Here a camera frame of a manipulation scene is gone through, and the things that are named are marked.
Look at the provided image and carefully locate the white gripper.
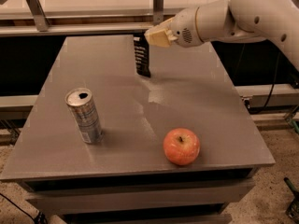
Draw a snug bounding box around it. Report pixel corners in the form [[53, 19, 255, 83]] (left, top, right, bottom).
[[145, 7, 204, 48]]

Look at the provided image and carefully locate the black rxbar chocolate wrapper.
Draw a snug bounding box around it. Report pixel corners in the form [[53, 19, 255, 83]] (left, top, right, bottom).
[[134, 34, 151, 77]]

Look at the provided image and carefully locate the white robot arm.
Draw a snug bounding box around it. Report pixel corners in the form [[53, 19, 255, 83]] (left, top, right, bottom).
[[145, 0, 299, 70]]

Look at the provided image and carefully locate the red apple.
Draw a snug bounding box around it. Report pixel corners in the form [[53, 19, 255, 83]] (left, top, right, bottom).
[[163, 128, 200, 166]]

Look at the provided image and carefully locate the silver drink can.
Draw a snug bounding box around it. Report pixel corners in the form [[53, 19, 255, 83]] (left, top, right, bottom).
[[65, 88, 103, 144]]

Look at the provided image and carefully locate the grey drawer cabinet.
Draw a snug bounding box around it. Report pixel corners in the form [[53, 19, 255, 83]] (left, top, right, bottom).
[[26, 169, 254, 224]]

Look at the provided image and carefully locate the dark object on floor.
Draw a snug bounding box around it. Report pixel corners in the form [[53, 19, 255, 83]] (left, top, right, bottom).
[[284, 177, 299, 224]]

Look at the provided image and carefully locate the middle metal bracket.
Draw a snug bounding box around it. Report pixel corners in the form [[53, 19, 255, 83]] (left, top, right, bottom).
[[152, 0, 164, 24]]

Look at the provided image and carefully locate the metal bracket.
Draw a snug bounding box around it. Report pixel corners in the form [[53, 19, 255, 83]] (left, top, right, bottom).
[[25, 0, 50, 32], [152, 0, 164, 24]]

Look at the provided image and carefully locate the black cable behind table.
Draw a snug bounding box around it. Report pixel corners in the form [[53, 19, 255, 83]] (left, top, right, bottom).
[[249, 51, 283, 115]]

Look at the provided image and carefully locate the left metal bracket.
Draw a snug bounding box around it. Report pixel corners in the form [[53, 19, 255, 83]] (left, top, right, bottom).
[[25, 0, 50, 32]]

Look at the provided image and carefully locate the black cable on floor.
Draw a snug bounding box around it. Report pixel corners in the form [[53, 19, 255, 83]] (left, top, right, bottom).
[[0, 191, 48, 224]]

